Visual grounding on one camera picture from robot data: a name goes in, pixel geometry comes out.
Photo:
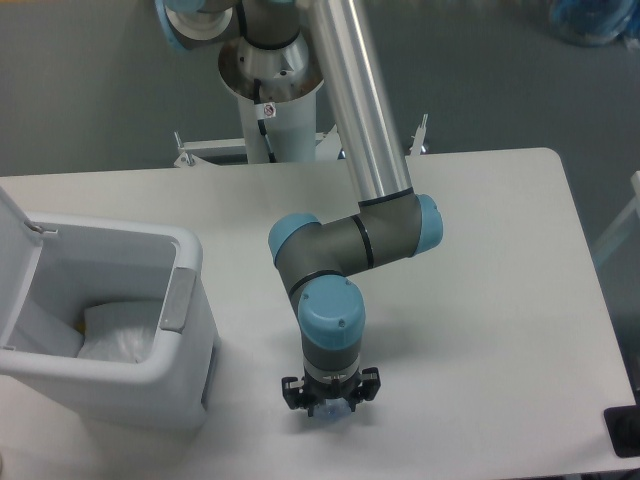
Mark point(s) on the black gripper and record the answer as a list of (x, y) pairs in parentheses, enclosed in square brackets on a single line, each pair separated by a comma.
[(313, 396)]

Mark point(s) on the clear plastic water bottle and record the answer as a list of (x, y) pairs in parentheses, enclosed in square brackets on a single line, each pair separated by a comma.
[(330, 410)]

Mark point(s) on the white plastic bag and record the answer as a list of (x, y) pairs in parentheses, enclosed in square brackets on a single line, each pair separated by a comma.
[(121, 332)]

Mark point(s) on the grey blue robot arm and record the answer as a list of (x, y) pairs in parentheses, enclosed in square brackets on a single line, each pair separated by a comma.
[(316, 260)]

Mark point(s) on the white trash can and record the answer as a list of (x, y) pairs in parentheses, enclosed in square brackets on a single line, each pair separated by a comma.
[(54, 267)]

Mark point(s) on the black device at edge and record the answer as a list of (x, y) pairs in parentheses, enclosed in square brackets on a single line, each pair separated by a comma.
[(623, 427)]

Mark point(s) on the blue plastic bag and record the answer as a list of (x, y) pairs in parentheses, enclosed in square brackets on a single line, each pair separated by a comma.
[(595, 23)]

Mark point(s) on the white frame at right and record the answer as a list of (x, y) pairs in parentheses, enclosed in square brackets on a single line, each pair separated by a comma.
[(619, 229)]

